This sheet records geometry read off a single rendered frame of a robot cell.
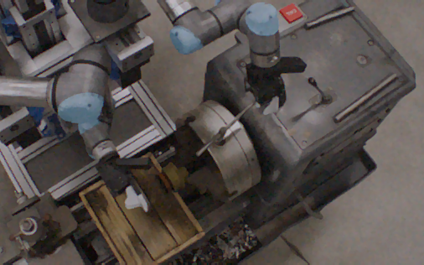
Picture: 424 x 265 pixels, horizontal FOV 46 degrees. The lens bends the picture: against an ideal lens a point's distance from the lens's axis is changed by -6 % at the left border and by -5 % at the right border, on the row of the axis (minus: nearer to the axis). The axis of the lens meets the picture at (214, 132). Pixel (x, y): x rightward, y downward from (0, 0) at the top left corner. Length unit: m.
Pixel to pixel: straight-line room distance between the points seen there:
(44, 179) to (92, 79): 1.30
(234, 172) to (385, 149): 1.66
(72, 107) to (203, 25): 0.42
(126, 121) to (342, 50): 1.33
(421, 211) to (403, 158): 0.33
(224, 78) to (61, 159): 1.26
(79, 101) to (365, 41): 0.96
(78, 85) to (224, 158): 0.48
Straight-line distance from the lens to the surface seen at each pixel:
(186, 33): 1.24
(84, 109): 1.41
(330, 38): 1.78
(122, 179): 1.65
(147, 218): 1.84
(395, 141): 3.16
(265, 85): 1.35
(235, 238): 2.16
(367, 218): 2.94
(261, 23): 1.21
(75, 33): 1.97
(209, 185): 1.64
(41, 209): 1.83
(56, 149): 2.71
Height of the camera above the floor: 2.67
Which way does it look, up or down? 66 degrees down
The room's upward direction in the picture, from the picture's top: 10 degrees clockwise
